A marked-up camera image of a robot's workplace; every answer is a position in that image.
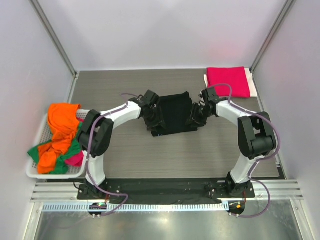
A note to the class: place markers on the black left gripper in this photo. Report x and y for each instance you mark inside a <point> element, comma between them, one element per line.
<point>151,126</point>

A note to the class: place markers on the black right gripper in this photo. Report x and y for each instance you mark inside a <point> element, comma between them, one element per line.
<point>194,116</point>

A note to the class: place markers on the black t-shirt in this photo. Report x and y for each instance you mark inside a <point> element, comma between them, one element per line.
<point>176,109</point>

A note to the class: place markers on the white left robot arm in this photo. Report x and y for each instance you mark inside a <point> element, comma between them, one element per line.
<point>96,131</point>

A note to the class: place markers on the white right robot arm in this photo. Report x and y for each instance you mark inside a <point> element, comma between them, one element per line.
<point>256,135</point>

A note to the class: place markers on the folded pink t-shirt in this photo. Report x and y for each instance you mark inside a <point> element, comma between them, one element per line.
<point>228,82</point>

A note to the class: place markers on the folded white t-shirt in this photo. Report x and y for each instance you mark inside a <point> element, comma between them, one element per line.
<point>251,83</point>

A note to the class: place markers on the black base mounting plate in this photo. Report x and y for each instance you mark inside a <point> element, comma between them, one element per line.
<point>163,190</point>

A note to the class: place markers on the pink t-shirt in basket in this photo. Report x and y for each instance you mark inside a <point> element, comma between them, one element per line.
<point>74,156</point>

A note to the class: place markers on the orange t-shirt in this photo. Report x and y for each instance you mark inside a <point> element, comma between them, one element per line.
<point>63,123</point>

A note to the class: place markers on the green t-shirt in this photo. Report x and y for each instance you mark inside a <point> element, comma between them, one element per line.
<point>61,168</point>

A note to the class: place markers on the white slotted cable duct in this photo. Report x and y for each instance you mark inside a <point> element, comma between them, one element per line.
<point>94,207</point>

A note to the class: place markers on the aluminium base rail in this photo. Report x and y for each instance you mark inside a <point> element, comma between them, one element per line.
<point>69,191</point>

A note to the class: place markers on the right aluminium frame post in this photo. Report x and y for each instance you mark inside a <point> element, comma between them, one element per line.
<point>284,12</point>

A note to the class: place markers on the aluminium frame post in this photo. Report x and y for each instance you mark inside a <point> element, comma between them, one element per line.
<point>53,36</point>
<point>284,12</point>

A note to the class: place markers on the left aluminium frame post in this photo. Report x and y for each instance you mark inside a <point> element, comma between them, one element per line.
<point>53,36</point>

